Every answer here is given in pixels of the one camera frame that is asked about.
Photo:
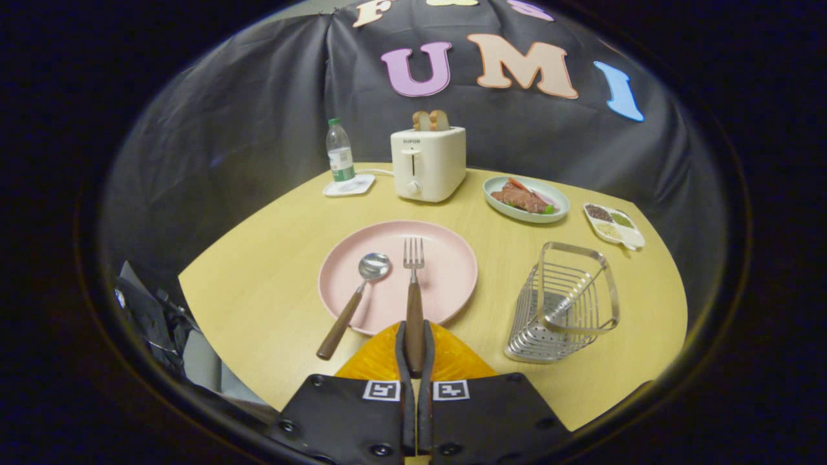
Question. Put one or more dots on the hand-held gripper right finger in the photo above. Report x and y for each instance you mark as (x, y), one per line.
(491, 420)

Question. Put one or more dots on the pink ham slice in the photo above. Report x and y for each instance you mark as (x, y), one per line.
(546, 199)

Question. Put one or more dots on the toasted bread slice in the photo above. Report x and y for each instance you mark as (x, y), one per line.
(440, 119)
(421, 121)

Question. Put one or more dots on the green lettuce leaf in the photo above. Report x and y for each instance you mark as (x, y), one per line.
(549, 210)

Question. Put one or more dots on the clear plastic water bottle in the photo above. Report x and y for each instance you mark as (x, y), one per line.
(340, 155)

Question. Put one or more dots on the white square coaster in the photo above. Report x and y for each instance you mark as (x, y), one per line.
(358, 187)

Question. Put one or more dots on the brown meat slice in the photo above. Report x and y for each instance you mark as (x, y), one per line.
(517, 197)

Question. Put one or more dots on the cream white toaster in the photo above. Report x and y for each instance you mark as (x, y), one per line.
(436, 165)

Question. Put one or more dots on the pale green food plate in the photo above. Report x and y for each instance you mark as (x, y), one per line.
(559, 205)

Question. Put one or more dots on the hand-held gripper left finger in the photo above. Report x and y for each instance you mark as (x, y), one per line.
(349, 420)

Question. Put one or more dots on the dark bag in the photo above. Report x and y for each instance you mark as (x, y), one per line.
(152, 316)

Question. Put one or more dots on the pink round plate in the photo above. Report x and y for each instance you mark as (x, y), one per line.
(446, 271)

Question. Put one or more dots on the white divided seasoning dish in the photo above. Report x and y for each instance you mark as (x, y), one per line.
(614, 226)

